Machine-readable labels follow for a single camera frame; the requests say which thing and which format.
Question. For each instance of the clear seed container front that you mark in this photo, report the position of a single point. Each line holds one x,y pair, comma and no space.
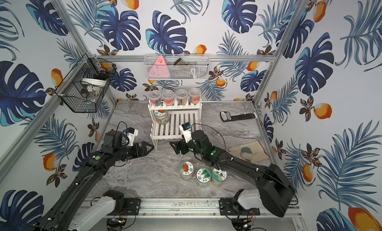
168,97

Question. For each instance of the aluminium mounting rail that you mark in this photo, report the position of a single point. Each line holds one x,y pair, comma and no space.
185,208

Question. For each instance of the clear seed container dark seeds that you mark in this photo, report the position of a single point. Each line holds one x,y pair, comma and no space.
182,97

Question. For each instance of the black wire basket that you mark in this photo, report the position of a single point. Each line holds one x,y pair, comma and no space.
84,88

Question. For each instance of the white slatted wooden shelf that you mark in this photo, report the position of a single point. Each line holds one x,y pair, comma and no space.
176,115

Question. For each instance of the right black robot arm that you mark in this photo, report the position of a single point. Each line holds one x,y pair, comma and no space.
276,191

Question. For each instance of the pink triangular packet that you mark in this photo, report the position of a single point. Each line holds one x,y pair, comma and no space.
159,70

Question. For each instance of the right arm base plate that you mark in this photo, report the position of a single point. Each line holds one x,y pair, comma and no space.
231,206

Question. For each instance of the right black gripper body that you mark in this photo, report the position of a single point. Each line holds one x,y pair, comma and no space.
191,147

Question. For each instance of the white mesh wall basket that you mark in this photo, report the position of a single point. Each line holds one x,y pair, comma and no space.
182,66

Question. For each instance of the clear seed container red label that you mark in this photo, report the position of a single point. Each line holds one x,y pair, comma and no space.
195,95

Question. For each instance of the jar with pineapple lid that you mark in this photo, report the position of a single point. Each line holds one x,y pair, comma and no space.
218,177

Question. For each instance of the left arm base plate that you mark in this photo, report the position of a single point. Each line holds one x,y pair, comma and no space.
123,205

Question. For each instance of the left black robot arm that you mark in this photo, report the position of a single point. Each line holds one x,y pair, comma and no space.
117,146

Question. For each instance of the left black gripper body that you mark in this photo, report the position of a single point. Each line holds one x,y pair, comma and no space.
136,149

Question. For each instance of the jar with strawberry lid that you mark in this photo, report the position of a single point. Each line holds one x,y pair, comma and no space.
186,170

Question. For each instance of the jar with tomato lid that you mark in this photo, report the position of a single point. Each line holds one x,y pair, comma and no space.
162,117

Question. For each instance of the jar with green tree lid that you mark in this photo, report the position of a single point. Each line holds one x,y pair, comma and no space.
203,177

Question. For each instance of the white bowl in basket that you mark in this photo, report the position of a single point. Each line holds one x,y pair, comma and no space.
93,82

